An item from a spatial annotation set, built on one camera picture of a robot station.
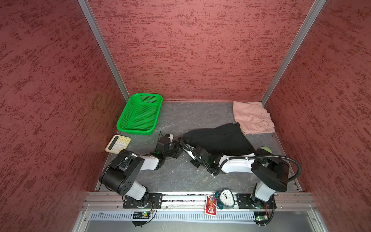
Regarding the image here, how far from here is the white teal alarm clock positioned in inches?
28.0

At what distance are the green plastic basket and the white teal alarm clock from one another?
56 cm

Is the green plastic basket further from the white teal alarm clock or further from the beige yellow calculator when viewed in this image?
the white teal alarm clock
